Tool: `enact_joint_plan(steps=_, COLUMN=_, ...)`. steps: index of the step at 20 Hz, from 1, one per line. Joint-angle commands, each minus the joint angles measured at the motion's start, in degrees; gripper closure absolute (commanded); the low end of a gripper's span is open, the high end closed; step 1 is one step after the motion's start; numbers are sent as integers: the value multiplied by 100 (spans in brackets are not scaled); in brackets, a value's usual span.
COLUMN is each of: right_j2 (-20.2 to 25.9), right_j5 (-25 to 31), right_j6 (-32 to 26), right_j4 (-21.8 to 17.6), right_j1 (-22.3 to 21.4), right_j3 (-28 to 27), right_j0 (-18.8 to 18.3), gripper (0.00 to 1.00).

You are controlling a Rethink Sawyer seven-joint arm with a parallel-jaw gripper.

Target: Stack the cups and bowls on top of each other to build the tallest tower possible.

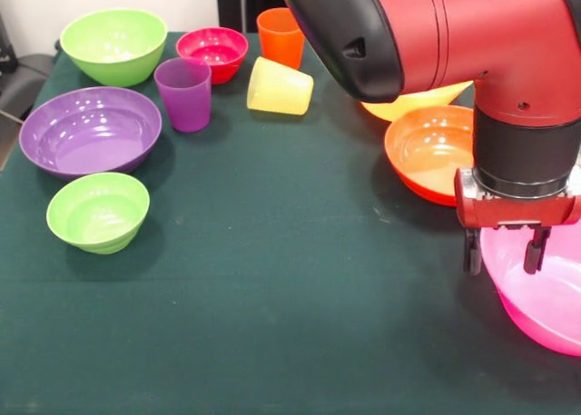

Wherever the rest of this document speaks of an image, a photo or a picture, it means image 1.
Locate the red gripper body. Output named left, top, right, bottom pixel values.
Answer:
left=454, top=167, right=581, bottom=230

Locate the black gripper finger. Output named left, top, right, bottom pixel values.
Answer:
left=523, top=226, right=553, bottom=274
left=462, top=227, right=482, bottom=276

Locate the pink bowl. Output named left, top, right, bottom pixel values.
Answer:
left=479, top=223, right=581, bottom=357

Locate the yellow bowl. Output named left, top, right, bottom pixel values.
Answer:
left=360, top=79, right=476, bottom=123

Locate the yellow cup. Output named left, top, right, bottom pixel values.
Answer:
left=246, top=55, right=315, bottom=116

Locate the orange bowl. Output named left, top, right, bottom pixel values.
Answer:
left=384, top=104, right=478, bottom=207

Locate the dark green tablecloth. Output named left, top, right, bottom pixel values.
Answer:
left=0, top=32, right=581, bottom=415

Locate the orange cup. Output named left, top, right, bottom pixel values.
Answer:
left=256, top=7, right=306, bottom=71

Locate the purple cup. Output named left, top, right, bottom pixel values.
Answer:
left=153, top=56, right=213, bottom=133

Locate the red bowl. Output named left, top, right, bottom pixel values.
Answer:
left=175, top=26, right=250, bottom=85

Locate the small green bowl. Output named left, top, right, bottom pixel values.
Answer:
left=45, top=172, right=151, bottom=255

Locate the purple bowl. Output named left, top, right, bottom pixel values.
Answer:
left=18, top=85, right=163, bottom=181

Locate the large green bowl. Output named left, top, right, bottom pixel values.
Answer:
left=59, top=7, right=169, bottom=88

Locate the dark grey chair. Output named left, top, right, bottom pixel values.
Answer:
left=0, top=10, right=60, bottom=121

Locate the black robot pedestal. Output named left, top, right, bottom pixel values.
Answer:
left=215, top=0, right=291, bottom=35

